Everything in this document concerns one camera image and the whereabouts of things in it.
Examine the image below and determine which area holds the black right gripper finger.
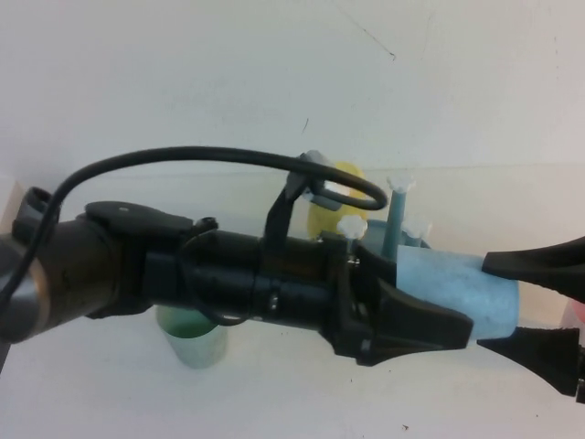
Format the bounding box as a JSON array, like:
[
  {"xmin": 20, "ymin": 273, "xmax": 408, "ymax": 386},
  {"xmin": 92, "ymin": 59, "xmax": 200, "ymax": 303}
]
[
  {"xmin": 481, "ymin": 234, "xmax": 585, "ymax": 305},
  {"xmin": 477, "ymin": 326, "xmax": 580, "ymax": 398}
]

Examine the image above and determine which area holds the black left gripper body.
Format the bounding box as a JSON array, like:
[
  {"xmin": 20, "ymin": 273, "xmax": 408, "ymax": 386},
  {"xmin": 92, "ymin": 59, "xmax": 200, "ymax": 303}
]
[{"xmin": 254, "ymin": 235, "xmax": 413, "ymax": 368}]

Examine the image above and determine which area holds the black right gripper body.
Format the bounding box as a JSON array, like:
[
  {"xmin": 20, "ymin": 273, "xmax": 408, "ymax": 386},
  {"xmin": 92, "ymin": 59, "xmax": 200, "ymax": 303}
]
[{"xmin": 575, "ymin": 342, "xmax": 585, "ymax": 404}]

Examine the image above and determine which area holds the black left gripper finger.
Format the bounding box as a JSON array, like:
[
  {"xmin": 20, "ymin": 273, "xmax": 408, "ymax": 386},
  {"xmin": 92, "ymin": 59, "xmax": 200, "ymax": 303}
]
[
  {"xmin": 378, "ymin": 278, "xmax": 475, "ymax": 354},
  {"xmin": 355, "ymin": 243, "xmax": 399, "ymax": 288}
]

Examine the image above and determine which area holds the blue marbled cup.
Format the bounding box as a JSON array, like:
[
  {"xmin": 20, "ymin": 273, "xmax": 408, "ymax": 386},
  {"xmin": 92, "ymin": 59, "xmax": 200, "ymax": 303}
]
[{"xmin": 395, "ymin": 244, "xmax": 522, "ymax": 342}]

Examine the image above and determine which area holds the pink marbled cup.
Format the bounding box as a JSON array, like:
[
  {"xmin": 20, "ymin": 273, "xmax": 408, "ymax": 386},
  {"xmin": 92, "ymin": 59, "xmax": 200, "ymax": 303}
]
[{"xmin": 566, "ymin": 299, "xmax": 585, "ymax": 331}]

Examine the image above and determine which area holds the blue cup stand with pegs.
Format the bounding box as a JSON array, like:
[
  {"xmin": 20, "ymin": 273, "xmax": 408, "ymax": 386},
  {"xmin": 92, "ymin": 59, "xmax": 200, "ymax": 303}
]
[{"xmin": 337, "ymin": 175, "xmax": 435, "ymax": 264}]

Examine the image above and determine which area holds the yellow marbled cup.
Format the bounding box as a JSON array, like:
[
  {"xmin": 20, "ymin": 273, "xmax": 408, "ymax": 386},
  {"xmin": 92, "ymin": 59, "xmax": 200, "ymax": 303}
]
[{"xmin": 308, "ymin": 159, "xmax": 368, "ymax": 240}]

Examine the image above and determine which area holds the green marbled cup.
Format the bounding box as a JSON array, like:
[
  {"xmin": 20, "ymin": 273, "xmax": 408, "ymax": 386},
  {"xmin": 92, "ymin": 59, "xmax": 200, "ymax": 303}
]
[{"xmin": 154, "ymin": 305, "xmax": 229, "ymax": 370}]

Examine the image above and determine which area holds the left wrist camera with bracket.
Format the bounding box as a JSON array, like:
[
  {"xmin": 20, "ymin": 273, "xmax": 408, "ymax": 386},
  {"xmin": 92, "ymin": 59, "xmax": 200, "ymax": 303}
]
[{"xmin": 267, "ymin": 149, "xmax": 349, "ymax": 255}]

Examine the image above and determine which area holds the thick black camera cable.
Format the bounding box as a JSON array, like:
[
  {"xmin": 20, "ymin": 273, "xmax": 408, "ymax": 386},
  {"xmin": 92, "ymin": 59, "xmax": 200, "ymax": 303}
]
[{"xmin": 0, "ymin": 145, "xmax": 388, "ymax": 305}]

